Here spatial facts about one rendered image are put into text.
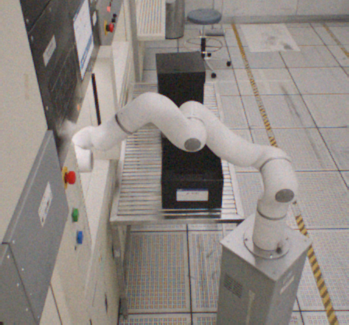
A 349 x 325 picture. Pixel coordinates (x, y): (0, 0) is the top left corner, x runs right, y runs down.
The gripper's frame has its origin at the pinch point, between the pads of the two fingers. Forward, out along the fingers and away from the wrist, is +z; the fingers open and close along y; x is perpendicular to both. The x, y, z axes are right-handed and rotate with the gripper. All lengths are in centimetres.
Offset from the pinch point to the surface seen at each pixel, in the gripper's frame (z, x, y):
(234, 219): -88, -43, 12
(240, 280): -89, -58, -9
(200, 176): -75, -42, 40
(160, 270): -54, -119, 44
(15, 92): -29, 55, -48
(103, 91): -31, 5, 42
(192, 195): -69, -34, 18
